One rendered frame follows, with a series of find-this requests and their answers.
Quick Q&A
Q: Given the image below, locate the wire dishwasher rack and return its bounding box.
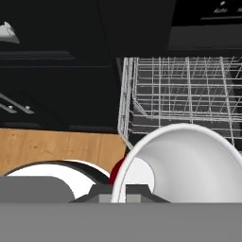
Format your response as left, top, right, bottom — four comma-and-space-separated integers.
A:
117, 56, 242, 151

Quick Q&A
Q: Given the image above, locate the white bowl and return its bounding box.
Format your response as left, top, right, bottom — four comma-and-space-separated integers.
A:
111, 123, 242, 204

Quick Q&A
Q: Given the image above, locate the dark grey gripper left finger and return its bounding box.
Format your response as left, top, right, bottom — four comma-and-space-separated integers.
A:
69, 183, 113, 204

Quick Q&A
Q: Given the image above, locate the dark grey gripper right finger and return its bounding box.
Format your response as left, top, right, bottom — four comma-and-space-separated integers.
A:
125, 184, 172, 204

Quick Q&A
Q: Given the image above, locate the silver cabinet handle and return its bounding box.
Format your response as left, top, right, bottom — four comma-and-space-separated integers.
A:
0, 93, 35, 115

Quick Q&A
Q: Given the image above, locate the red round object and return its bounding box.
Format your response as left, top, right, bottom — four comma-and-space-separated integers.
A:
109, 156, 127, 185

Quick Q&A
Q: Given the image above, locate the white angular object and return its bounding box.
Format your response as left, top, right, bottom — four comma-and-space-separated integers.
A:
0, 21, 21, 44

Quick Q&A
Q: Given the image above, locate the grey rounded object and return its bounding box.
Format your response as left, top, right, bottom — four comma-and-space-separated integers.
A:
0, 175, 76, 204

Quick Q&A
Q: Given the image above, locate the black cabinet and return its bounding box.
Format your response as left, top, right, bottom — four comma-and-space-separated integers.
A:
0, 0, 122, 132

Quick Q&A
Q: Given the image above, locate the black dishwasher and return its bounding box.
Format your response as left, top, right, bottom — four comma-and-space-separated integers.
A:
96, 0, 242, 151

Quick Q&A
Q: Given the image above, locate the black and white round object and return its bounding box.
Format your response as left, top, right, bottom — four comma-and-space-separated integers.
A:
2, 160, 112, 203

